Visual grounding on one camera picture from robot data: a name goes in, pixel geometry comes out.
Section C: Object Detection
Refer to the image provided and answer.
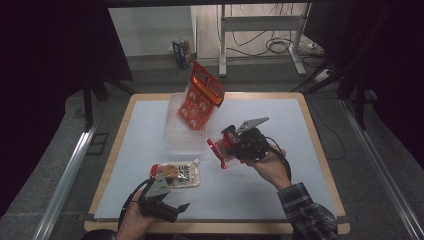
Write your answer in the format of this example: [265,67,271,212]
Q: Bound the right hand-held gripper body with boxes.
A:
[229,116,272,162]

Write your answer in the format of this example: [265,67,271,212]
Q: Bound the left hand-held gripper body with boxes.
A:
[137,176,180,224]

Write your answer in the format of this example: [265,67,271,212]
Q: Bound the red and black snack packet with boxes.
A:
[206,125,242,170]

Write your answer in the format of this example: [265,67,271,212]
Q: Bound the large red snack bag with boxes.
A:
[177,60,227,131]

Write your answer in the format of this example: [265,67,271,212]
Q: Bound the clear plastic container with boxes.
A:
[163,92,218,155]

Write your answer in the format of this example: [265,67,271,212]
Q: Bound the person's left hand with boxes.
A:
[115,189,157,240]

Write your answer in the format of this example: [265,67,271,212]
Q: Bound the person's right hand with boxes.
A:
[239,147,294,192]

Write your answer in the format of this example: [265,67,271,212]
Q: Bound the beige snack pouch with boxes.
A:
[149,158,202,190]

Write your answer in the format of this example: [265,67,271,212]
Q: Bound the white table mat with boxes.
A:
[93,97,338,223]

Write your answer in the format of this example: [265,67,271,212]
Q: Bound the white power strip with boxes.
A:
[312,67,332,83]

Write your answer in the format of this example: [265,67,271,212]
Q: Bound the black stand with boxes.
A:
[82,74,137,132]
[291,58,379,132]

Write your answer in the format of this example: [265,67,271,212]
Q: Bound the white metal stand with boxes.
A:
[217,3,312,79]

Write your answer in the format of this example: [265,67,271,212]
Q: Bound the dark curtain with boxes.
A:
[302,0,424,169]
[0,0,134,216]

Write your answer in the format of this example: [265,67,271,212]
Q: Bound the left hand-held gripper cable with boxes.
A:
[117,178,156,231]

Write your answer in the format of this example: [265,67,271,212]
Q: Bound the hand-held gripper cable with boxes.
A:
[265,135,293,184]
[117,178,156,231]

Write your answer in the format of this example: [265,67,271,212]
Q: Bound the right hand-held gripper cable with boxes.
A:
[265,135,293,184]

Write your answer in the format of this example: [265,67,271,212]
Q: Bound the black floor cable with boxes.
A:
[307,99,347,161]

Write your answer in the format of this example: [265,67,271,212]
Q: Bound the aluminium rail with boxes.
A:
[339,99,424,240]
[32,118,102,240]

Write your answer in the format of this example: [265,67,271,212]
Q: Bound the bundle of black floor cables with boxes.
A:
[225,3,326,58]

